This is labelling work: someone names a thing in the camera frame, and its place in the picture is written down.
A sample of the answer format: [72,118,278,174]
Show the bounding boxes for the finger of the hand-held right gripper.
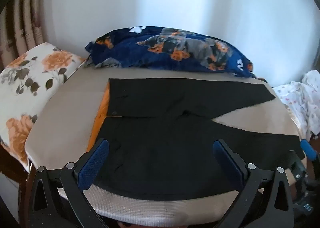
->
[299,139,319,162]

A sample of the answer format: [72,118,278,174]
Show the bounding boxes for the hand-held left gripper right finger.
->
[212,139,295,228]

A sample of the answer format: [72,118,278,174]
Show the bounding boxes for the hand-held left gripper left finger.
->
[30,138,110,228]

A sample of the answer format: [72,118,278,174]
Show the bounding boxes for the black pants with orange lining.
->
[86,78,307,200]

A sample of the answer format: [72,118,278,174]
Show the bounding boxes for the white dotted cloth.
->
[272,70,320,141]

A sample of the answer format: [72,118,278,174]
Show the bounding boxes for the bed with beige woven sheet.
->
[25,64,304,226]

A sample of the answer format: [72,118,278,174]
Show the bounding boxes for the white floral pillow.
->
[0,42,87,172]

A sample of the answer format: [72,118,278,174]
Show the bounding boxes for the blue dog-print blanket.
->
[84,25,257,79]

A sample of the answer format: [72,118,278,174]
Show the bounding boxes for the beige patterned curtain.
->
[0,0,50,68]

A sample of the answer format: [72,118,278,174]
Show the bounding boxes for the dark wooden bed frame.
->
[0,140,34,221]

